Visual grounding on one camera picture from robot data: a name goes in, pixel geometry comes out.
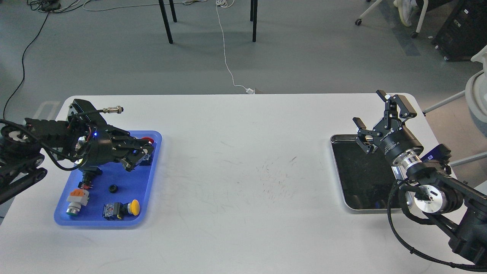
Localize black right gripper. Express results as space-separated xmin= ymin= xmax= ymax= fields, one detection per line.
xmin=352 ymin=90 xmax=424 ymax=166

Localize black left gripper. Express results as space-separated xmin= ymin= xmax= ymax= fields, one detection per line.
xmin=81 ymin=129 xmax=154 ymax=172

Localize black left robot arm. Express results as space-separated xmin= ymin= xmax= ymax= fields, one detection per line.
xmin=1 ymin=114 xmax=154 ymax=203

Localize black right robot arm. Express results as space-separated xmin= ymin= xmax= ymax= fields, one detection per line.
xmin=353 ymin=90 xmax=487 ymax=272

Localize blue plastic tray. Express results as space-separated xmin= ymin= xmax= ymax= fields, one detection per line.
xmin=54 ymin=131 xmax=163 ymax=229

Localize silver metal tray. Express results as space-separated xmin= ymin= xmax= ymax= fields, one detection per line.
xmin=330 ymin=135 xmax=405 ymax=213

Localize orange green push button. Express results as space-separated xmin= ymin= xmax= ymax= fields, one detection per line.
xmin=66 ymin=189 xmax=90 ymax=216

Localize white chair at right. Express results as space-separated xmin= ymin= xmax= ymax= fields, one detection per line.
xmin=422 ymin=45 xmax=487 ymax=167

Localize white office chair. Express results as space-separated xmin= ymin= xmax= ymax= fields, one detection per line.
xmin=355 ymin=0 xmax=429 ymax=39

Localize person leg with shoe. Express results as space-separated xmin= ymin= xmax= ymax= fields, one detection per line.
xmin=393 ymin=0 xmax=418 ymax=27

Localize black cabinet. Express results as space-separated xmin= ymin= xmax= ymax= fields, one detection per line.
xmin=433 ymin=0 xmax=487 ymax=61

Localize black table legs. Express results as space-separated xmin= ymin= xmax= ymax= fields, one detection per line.
xmin=158 ymin=0 xmax=258 ymax=44

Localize red push button switch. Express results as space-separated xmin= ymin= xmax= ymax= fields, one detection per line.
xmin=137 ymin=136 xmax=155 ymax=166

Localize green push button switch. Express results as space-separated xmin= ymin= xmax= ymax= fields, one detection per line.
xmin=78 ymin=166 xmax=103 ymax=190

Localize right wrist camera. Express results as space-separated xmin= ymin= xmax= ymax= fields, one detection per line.
xmin=421 ymin=143 xmax=452 ymax=167

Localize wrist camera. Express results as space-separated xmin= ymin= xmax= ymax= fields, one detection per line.
xmin=67 ymin=99 xmax=124 ymax=130
xmin=421 ymin=143 xmax=452 ymax=167

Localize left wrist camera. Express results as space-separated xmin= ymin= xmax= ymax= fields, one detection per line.
xmin=67 ymin=99 xmax=124 ymax=130

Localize yellow push button switch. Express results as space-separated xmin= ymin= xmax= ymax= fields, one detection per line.
xmin=102 ymin=199 xmax=140 ymax=220

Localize black cable on floor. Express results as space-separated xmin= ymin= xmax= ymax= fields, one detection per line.
xmin=0 ymin=0 xmax=92 ymax=122

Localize white cable on floor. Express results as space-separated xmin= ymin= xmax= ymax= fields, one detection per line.
xmin=182 ymin=0 xmax=255 ymax=94

